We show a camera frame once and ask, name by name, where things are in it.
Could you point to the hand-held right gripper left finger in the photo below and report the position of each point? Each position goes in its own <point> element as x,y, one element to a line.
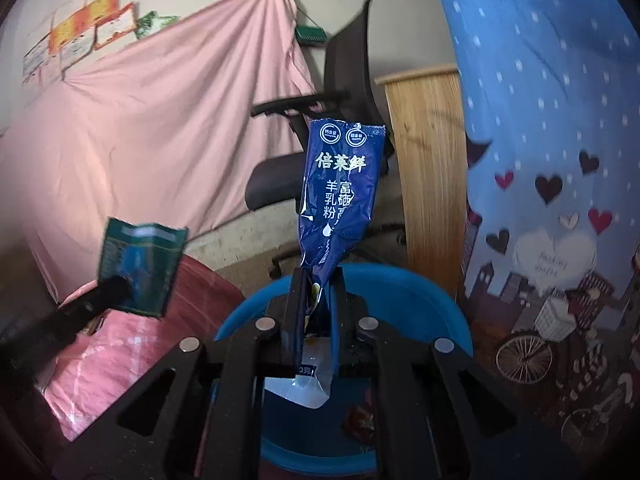
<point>287,332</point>

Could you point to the green wall photo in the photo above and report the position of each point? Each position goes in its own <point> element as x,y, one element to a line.
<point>169,24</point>
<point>146,25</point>

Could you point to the pink checked tablecloth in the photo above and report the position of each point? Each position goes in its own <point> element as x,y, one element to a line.
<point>150,350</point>

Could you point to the wooden cabinet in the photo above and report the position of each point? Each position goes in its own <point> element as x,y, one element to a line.
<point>425,160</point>

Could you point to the black office chair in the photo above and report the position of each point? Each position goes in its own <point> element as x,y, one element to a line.
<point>345,60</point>

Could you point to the green snack packet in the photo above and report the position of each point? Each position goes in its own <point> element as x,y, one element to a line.
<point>145,260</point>

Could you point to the pink hanging sheet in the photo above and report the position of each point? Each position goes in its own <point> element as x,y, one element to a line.
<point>150,135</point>

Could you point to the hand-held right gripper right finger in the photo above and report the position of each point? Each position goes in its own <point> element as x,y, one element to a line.
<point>346,340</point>

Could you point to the blue printed curtain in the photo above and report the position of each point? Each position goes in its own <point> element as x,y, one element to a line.
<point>525,85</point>

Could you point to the blue plastic basin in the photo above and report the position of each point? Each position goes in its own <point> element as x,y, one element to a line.
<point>425,300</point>

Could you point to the dark blue powder packet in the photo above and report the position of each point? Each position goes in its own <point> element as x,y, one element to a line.
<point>340,200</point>

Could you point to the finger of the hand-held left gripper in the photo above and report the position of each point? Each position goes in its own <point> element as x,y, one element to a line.
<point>95,302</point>

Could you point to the red snack packet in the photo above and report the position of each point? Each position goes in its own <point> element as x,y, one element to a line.
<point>360,422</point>

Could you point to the group of wall certificates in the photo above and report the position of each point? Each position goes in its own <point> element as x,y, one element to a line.
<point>75,35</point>

